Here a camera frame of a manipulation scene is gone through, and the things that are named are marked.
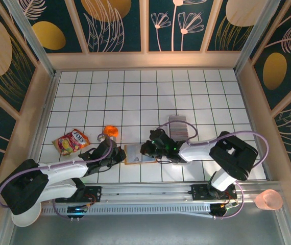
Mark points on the silver VIP card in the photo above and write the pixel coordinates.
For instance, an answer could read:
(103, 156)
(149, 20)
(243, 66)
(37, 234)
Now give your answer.
(137, 158)

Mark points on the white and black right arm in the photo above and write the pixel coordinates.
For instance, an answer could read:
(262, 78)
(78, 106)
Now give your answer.
(196, 153)

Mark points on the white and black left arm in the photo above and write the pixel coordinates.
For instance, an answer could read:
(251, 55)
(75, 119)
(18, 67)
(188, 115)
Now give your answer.
(58, 171)

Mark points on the stack of colourful cards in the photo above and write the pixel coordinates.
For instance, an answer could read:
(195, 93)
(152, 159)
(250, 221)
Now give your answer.
(178, 130)

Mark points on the orange ball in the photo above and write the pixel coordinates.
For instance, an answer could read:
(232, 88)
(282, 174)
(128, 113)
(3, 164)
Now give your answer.
(109, 130)

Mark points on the colourful snack bag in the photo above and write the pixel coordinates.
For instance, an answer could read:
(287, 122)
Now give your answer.
(70, 141)

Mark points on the grey metal sheet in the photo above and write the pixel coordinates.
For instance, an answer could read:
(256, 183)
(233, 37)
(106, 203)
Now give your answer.
(135, 232)

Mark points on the pink plastic cup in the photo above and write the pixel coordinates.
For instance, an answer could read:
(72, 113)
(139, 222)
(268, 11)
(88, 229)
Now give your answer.
(268, 200)

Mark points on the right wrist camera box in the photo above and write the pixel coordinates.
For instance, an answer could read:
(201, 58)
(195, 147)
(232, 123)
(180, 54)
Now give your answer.
(158, 135)

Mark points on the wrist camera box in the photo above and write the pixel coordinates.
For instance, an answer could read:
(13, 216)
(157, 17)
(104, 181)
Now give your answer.
(158, 135)
(105, 146)

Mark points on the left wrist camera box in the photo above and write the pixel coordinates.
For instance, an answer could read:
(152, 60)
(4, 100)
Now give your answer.
(105, 146)

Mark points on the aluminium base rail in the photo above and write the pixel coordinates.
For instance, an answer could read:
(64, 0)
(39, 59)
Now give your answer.
(148, 191)

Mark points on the aluminium side rail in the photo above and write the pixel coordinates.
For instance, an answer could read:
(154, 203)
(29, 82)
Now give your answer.
(44, 114)
(254, 127)

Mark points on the aluminium corner post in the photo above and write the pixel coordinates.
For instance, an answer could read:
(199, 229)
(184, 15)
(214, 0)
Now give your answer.
(255, 38)
(33, 38)

